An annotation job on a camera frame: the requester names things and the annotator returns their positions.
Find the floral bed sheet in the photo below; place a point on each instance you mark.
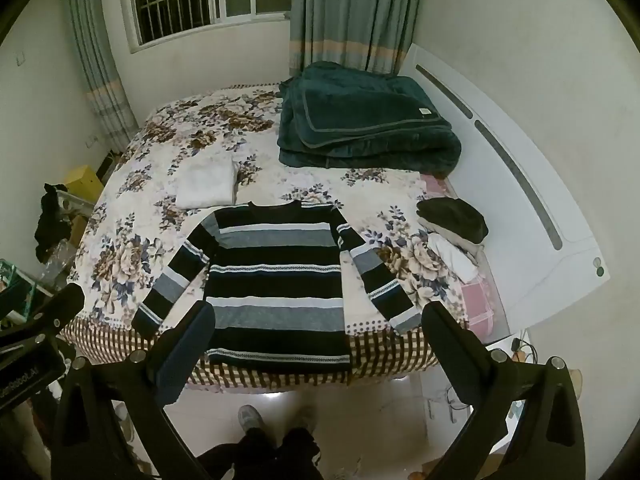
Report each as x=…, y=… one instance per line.
x=150, y=135

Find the person's black trousers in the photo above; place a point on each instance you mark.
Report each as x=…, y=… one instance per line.
x=270, y=455

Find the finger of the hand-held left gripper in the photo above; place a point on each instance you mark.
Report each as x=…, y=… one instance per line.
x=55, y=305

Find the yellow box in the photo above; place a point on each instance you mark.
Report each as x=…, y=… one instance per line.
x=85, y=182

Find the brown checked bed skirt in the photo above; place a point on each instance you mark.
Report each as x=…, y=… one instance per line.
x=390, y=355

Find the dark olive folded cloth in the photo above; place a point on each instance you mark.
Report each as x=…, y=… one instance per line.
x=452, y=217

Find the person's grey shoe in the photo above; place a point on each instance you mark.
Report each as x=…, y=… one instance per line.
x=250, y=417

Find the grey striped curtain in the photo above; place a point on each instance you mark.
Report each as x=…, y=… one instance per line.
x=100, y=70
x=350, y=10

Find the pink checked sheet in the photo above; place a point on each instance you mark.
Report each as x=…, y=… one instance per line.
x=480, y=300

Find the black hanging cloth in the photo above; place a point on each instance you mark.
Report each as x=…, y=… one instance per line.
x=50, y=220

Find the white headboard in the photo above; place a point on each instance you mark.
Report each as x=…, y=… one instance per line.
x=525, y=270

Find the green storage crate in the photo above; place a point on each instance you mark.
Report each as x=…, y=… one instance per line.
x=12, y=280

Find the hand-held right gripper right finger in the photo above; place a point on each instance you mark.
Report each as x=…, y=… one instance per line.
x=452, y=350

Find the white folded cloth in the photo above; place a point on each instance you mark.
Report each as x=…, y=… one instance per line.
x=207, y=182

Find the dark green folded blanket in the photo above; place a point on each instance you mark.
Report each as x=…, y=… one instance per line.
x=360, y=120

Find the window with metal grille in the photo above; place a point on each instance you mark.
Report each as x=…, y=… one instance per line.
x=175, y=0

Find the white crumpled cloth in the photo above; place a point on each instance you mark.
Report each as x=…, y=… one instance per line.
x=457, y=260

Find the black grey white striped sweater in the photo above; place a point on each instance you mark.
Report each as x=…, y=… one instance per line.
x=280, y=260

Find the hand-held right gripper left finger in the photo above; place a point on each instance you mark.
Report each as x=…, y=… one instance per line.
x=182, y=355

